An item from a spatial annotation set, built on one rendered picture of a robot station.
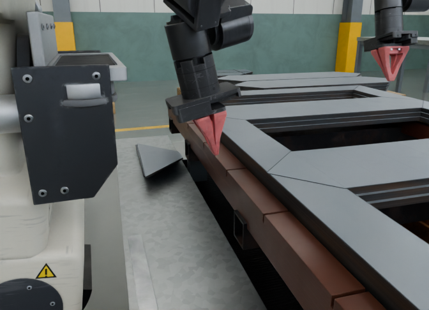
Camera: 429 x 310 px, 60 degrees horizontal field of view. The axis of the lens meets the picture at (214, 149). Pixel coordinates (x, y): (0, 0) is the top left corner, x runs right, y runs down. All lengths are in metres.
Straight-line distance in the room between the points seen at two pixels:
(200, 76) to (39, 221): 0.28
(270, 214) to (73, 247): 0.28
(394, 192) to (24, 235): 0.54
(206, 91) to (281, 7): 8.11
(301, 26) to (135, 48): 3.67
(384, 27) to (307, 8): 8.02
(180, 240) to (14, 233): 0.34
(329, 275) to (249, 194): 0.22
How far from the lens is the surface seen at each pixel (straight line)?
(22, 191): 0.52
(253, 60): 8.38
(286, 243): 0.50
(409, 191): 0.68
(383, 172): 0.69
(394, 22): 0.94
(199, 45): 0.52
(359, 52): 4.66
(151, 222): 0.84
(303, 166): 0.67
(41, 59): 0.47
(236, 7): 0.55
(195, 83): 0.53
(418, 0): 0.99
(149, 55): 7.73
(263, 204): 0.58
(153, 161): 1.07
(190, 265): 0.70
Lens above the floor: 1.09
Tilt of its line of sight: 19 degrees down
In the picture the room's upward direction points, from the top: straight up
